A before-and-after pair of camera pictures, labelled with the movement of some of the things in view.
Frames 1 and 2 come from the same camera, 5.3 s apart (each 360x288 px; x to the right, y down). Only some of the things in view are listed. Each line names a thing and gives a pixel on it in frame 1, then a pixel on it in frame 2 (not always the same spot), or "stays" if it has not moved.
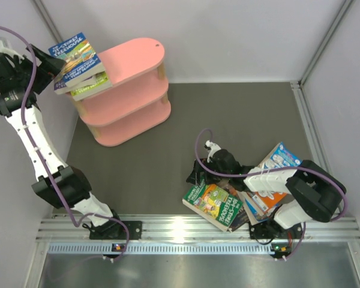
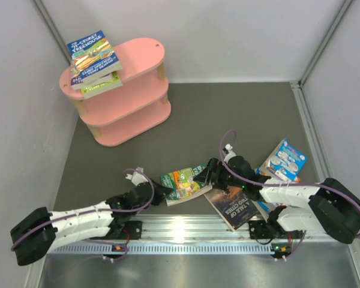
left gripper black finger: x=51 y=65 to x=160 y=191
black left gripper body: x=23 y=69 to x=147 y=203
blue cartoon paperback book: x=255 y=213 to x=264 y=209
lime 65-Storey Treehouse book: x=102 y=82 to x=104 y=87
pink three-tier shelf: x=138 y=101 stays
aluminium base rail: x=182 y=234 stays
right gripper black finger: x=199 y=169 to x=213 y=171
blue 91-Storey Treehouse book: x=81 y=62 to x=92 y=56
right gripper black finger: x=192 y=177 to x=213 y=179
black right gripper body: x=213 y=165 stays
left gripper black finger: x=43 y=76 to x=157 y=198
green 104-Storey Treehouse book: x=212 y=203 to x=182 y=182
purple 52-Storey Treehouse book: x=60 y=87 to x=76 y=81
